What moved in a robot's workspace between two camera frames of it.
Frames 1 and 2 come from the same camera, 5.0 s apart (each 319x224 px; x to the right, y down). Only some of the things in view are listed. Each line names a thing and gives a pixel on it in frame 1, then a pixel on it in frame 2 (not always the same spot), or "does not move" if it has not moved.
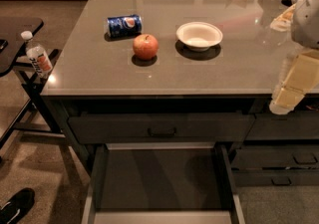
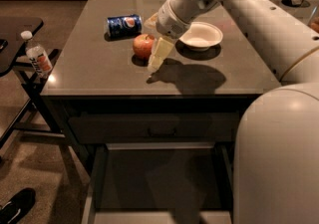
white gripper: x=307 y=22 → x=168 y=20
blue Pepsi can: x=124 y=25 does not move
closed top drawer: x=161 y=128 does not move
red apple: x=146 y=47 does not move
